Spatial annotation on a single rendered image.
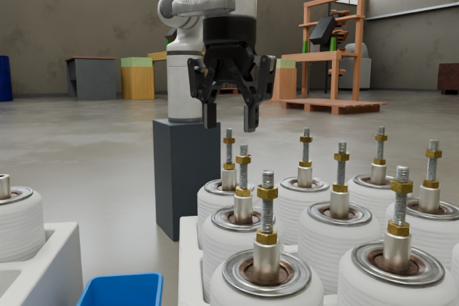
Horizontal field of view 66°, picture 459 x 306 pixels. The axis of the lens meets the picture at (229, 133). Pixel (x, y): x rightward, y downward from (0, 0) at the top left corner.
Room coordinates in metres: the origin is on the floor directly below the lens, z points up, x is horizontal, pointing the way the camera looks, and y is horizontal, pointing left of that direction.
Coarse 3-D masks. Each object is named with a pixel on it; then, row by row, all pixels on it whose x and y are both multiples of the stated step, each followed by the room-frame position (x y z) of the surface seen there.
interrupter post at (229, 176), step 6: (234, 168) 0.52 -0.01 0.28; (222, 174) 0.51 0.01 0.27; (228, 174) 0.50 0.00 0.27; (234, 174) 0.51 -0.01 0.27; (222, 180) 0.51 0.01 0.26; (228, 180) 0.50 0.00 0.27; (234, 180) 0.51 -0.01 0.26; (222, 186) 0.51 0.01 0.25; (228, 186) 0.50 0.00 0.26; (234, 186) 0.51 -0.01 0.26
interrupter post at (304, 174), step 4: (300, 168) 0.52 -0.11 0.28; (304, 168) 0.52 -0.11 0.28; (308, 168) 0.52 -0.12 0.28; (312, 168) 0.53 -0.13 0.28; (300, 172) 0.52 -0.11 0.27; (304, 172) 0.52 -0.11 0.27; (308, 172) 0.52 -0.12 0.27; (300, 176) 0.52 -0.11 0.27; (304, 176) 0.52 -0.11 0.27; (308, 176) 0.52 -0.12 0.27; (300, 180) 0.52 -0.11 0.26; (304, 180) 0.52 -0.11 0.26; (308, 180) 0.52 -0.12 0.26; (300, 184) 0.52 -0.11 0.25; (304, 184) 0.52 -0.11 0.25; (308, 184) 0.52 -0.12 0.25
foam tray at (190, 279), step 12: (180, 228) 0.53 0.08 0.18; (192, 228) 0.53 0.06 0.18; (180, 240) 0.49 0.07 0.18; (192, 240) 0.49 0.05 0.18; (180, 252) 0.46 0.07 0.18; (192, 252) 0.45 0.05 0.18; (288, 252) 0.45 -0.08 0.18; (180, 264) 0.42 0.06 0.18; (192, 264) 0.42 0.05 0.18; (180, 276) 0.39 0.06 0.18; (192, 276) 0.39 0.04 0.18; (180, 288) 0.37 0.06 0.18; (192, 288) 0.37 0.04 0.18; (180, 300) 0.35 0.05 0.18; (192, 300) 0.35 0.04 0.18; (324, 300) 0.35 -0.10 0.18; (336, 300) 0.35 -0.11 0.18
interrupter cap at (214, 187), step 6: (216, 180) 0.54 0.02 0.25; (204, 186) 0.51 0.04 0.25; (210, 186) 0.51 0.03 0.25; (216, 186) 0.52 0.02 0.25; (252, 186) 0.51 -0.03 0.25; (210, 192) 0.49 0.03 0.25; (216, 192) 0.48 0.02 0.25; (222, 192) 0.49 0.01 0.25; (228, 192) 0.49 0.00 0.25; (234, 192) 0.49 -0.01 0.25
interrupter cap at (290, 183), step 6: (282, 180) 0.54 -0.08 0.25; (288, 180) 0.54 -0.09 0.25; (294, 180) 0.55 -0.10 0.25; (312, 180) 0.55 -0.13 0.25; (318, 180) 0.54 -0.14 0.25; (324, 180) 0.54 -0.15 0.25; (282, 186) 0.52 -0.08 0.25; (288, 186) 0.51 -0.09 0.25; (294, 186) 0.51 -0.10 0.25; (300, 186) 0.52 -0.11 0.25; (312, 186) 0.52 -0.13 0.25; (318, 186) 0.51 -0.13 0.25; (324, 186) 0.51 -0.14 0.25; (300, 192) 0.50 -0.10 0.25; (306, 192) 0.49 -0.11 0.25; (312, 192) 0.49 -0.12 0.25; (318, 192) 0.50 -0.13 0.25
